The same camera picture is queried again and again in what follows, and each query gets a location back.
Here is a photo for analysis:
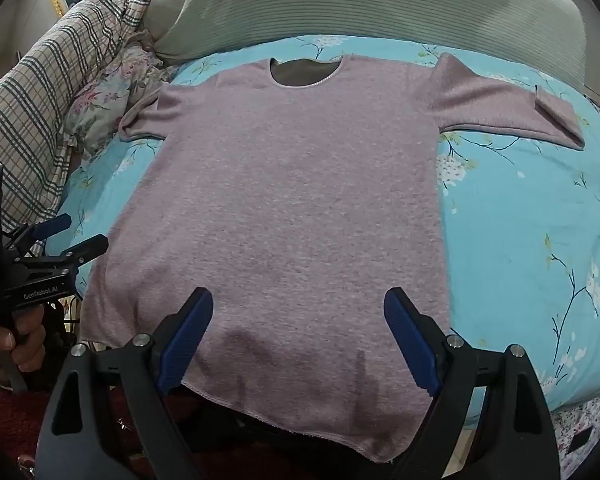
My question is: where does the floral ruffled pillow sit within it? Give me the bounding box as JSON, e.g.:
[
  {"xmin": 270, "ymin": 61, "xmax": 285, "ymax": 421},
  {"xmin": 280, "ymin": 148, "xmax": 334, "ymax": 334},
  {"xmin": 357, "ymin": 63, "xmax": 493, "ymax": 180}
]
[{"xmin": 62, "ymin": 40, "xmax": 178, "ymax": 161}]

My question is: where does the small-print floral bed skirt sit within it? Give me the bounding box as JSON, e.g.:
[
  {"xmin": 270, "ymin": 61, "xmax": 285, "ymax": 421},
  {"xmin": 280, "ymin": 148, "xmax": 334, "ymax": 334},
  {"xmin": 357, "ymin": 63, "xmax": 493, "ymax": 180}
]
[{"xmin": 460, "ymin": 390, "xmax": 600, "ymax": 480}]

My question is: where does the green striped pillow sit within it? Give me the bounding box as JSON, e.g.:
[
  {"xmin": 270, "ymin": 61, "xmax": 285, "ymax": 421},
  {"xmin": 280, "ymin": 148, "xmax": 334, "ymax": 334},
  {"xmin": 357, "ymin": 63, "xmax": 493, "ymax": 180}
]
[{"xmin": 142, "ymin": 0, "xmax": 588, "ymax": 98}]

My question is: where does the blue floral bedsheet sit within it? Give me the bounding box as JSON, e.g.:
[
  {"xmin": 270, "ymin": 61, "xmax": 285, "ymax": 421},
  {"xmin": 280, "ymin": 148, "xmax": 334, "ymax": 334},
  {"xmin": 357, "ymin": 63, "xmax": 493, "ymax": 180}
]
[{"xmin": 45, "ymin": 34, "xmax": 600, "ymax": 411}]

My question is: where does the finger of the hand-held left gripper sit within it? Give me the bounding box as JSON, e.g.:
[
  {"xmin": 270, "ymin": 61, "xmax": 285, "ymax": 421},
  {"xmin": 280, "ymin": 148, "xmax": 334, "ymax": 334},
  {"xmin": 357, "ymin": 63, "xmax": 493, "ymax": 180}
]
[
  {"xmin": 17, "ymin": 233, "xmax": 110, "ymax": 273},
  {"xmin": 2, "ymin": 213, "xmax": 73, "ymax": 261}
]

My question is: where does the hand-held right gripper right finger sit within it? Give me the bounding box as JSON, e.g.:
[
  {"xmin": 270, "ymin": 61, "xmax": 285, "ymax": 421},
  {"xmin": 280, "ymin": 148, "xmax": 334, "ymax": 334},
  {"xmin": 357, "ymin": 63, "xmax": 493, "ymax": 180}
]
[{"xmin": 382, "ymin": 287, "xmax": 561, "ymax": 480}]

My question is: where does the person's left hand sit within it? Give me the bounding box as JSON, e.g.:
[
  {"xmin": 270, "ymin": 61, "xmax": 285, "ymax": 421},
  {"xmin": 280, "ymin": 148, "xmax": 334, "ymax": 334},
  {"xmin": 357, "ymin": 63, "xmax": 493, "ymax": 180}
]
[{"xmin": 0, "ymin": 305, "xmax": 48, "ymax": 376}]

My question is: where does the red carpet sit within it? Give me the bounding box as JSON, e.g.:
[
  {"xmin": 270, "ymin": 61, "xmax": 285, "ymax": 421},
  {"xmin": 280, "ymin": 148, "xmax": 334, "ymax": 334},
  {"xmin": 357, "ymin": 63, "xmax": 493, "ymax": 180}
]
[{"xmin": 0, "ymin": 385, "xmax": 131, "ymax": 480}]

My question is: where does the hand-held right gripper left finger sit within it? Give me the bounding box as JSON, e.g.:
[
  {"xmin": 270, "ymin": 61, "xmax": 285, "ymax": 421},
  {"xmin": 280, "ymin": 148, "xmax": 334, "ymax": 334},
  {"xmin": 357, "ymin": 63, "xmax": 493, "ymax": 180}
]
[{"xmin": 35, "ymin": 287, "xmax": 214, "ymax": 480}]

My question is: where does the pink knit t-shirt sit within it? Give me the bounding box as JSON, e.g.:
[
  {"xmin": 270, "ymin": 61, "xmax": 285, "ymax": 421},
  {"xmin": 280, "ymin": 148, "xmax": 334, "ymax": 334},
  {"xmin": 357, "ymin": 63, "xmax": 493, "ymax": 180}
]
[{"xmin": 80, "ymin": 52, "xmax": 586, "ymax": 463}]

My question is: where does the plaid blanket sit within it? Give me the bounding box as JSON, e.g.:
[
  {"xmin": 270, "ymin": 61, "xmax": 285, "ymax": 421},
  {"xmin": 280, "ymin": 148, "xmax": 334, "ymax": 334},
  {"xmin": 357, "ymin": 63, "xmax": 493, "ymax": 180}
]
[{"xmin": 0, "ymin": 0, "xmax": 181, "ymax": 233}]

